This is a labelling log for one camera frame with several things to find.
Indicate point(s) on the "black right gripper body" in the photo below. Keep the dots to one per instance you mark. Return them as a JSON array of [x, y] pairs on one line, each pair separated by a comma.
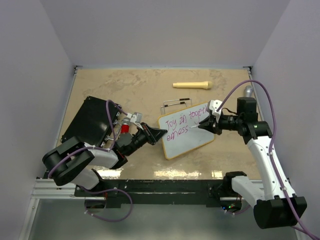
[[229, 122]]

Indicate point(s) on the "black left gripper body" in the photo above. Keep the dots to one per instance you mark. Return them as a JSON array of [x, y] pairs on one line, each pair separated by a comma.
[[140, 138]]

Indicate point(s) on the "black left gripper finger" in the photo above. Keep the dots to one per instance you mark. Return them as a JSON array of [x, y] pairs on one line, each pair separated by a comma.
[[154, 133], [152, 140]]

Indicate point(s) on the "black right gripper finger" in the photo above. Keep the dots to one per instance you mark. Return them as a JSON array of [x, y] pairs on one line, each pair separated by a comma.
[[208, 121], [210, 128]]

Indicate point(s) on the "yellow framed whiteboard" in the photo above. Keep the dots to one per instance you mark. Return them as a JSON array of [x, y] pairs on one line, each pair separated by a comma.
[[180, 138]]

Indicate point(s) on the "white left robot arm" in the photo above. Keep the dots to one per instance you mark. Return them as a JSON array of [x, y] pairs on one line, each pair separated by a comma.
[[68, 162]]

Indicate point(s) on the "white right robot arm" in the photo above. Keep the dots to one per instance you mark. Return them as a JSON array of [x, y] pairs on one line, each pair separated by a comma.
[[276, 205]]

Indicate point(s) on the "red toy microphone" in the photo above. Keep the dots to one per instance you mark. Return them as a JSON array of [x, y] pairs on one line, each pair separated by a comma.
[[125, 125]]

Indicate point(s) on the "silver toy microphone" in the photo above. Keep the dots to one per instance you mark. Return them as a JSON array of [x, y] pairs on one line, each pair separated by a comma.
[[248, 91]]

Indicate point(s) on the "cream toy microphone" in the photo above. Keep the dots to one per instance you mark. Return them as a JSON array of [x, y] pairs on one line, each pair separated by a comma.
[[206, 85]]

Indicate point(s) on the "black hard case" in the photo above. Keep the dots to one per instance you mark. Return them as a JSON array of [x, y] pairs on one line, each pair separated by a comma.
[[90, 124]]

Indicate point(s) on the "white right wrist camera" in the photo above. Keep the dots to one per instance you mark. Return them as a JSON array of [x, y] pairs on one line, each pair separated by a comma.
[[214, 108]]

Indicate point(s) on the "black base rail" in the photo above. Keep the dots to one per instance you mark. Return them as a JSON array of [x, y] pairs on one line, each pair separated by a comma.
[[209, 193]]

